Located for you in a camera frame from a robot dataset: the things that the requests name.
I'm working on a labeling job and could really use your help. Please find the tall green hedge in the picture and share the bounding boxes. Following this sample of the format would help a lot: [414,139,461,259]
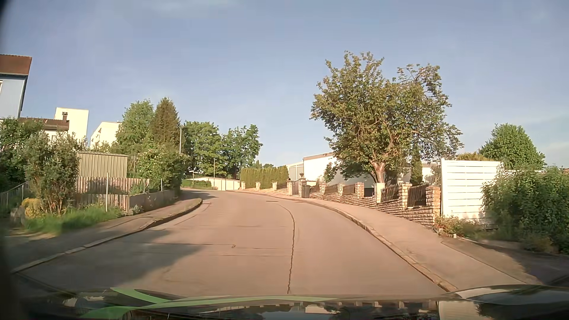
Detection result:
[239,165,290,189]

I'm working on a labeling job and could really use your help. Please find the group of green trees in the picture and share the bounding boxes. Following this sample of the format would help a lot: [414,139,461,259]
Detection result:
[111,97,263,192]

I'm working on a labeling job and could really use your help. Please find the grey asphalt road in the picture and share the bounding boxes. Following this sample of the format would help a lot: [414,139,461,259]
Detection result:
[21,188,445,297]

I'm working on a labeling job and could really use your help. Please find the round green tree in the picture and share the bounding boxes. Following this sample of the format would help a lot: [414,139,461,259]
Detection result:
[478,123,546,170]

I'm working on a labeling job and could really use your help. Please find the grey asphalt pavement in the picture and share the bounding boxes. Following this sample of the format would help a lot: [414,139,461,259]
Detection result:
[240,188,569,292]
[4,196,203,273]

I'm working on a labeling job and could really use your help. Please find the white panel fence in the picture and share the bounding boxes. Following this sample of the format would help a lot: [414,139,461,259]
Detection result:
[440,159,503,221]

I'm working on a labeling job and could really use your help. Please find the large leafy tree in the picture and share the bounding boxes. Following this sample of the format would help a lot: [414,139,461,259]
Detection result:
[310,51,464,185]

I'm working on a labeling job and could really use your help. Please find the corrugated metal garage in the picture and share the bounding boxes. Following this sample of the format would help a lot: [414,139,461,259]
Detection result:
[76,151,130,179]

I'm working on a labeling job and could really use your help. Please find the grey building with brown roof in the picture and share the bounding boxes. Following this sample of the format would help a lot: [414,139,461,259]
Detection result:
[0,54,33,120]

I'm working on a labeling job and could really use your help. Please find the brick wall with dark railings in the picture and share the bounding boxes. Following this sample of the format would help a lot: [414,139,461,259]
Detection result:
[254,178,442,227]

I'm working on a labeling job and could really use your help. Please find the white flat-roofed building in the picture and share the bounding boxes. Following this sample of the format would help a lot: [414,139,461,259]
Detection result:
[286,152,438,187]

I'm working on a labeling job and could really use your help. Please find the low concrete wall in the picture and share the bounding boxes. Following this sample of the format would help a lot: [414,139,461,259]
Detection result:
[128,188,179,212]

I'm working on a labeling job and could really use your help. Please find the grass verge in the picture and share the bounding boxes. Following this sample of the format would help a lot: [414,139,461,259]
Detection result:
[23,205,130,235]

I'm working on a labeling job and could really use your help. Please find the slim dark conifer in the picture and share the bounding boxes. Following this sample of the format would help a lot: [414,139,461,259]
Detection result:
[409,147,424,186]

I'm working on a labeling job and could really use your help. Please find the car's own bonnet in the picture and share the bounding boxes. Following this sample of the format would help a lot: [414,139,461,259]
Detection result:
[13,284,569,320]

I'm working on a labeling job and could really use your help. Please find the low white wall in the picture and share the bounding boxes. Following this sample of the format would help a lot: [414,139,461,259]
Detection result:
[187,176,242,191]

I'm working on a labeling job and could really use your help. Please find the white building with brown roof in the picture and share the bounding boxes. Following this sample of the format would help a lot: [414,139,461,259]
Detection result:
[18,107,89,144]

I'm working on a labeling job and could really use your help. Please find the green bushes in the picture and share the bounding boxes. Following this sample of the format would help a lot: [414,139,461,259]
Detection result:
[0,117,86,218]
[434,166,569,255]

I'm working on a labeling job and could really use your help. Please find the wooden slat fence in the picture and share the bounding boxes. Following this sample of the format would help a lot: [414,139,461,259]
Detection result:
[0,176,151,211]

